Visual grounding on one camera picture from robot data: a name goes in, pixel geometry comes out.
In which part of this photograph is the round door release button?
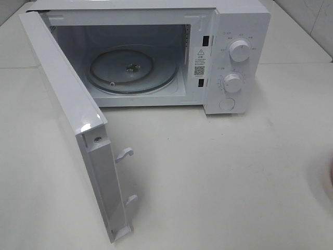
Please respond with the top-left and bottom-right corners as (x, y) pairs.
(219, 98), (235, 111)

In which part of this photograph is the white microwave knob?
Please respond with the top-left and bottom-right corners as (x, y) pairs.
(228, 38), (251, 63)
(223, 73), (243, 93)

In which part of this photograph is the pink round plate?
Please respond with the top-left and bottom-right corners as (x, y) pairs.
(327, 160), (333, 186)

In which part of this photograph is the white microwave door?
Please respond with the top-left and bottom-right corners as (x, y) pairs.
(19, 11), (137, 243)

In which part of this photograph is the white microwave oven body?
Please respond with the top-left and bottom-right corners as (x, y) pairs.
(24, 1), (271, 115)

